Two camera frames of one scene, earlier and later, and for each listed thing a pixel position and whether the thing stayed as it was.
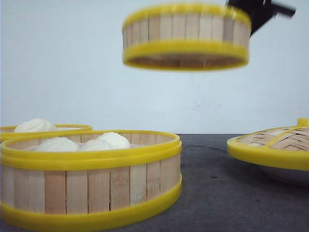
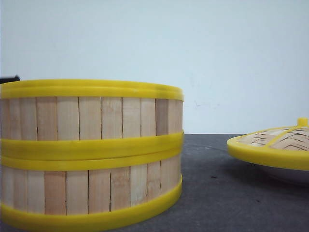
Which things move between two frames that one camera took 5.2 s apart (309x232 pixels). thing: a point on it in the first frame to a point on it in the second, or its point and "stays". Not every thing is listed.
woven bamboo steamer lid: (287, 146) stays
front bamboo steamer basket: (49, 190) stays
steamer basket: (187, 36) to (71, 119)
